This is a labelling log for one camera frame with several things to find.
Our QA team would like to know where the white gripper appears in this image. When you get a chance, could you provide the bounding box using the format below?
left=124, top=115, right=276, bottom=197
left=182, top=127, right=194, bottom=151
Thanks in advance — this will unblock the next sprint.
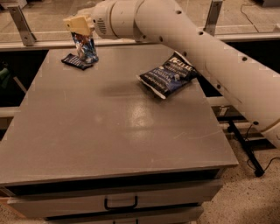
left=63, top=0, right=116, bottom=39

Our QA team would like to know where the crushed blue silver redbull can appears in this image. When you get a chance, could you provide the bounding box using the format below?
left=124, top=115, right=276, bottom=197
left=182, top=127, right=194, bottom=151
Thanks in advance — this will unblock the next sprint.
left=72, top=32, right=99, bottom=65

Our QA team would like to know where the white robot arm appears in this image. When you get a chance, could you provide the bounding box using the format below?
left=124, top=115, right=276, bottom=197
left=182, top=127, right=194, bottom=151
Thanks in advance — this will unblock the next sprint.
left=64, top=0, right=280, bottom=148

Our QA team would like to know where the small dark blue snack packet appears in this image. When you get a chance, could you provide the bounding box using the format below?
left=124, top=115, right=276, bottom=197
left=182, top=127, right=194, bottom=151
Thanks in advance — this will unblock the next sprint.
left=61, top=53, right=93, bottom=71

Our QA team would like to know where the blue kettle chips bag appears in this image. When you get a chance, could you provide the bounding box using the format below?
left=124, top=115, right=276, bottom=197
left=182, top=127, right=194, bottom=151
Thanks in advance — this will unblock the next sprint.
left=137, top=52, right=199, bottom=99

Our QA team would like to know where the grey drawer cabinet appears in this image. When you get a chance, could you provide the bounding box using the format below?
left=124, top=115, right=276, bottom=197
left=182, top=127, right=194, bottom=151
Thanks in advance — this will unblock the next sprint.
left=0, top=45, right=237, bottom=222

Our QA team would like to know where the upper grey drawer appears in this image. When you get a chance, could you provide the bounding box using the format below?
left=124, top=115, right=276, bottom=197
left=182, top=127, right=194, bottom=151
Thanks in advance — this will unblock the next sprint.
left=8, top=179, right=222, bottom=218

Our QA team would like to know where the black metal stand leg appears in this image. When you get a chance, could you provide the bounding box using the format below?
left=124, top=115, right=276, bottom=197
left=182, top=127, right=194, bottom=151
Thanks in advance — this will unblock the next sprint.
left=227, top=120, right=264, bottom=177

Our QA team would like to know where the left metal railing bracket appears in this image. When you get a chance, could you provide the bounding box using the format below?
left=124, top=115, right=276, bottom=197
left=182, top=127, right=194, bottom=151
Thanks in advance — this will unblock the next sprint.
left=8, top=5, right=37, bottom=46

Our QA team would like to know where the metal railing bracket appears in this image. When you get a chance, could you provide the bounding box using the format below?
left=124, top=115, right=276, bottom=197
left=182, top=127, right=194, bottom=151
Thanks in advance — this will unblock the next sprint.
left=8, top=5, right=37, bottom=46
left=203, top=0, right=223, bottom=36

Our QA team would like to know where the right metal railing bracket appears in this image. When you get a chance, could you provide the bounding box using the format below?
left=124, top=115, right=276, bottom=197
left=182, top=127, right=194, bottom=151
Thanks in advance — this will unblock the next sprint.
left=203, top=0, right=223, bottom=36

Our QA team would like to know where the black upper drawer handle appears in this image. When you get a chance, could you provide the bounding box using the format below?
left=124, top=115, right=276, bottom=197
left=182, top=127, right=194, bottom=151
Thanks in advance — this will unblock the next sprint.
left=103, top=196, right=138, bottom=211

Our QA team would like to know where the black floor cable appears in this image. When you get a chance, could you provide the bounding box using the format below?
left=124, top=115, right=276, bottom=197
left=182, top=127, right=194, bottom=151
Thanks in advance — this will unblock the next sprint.
left=247, top=157, right=280, bottom=173

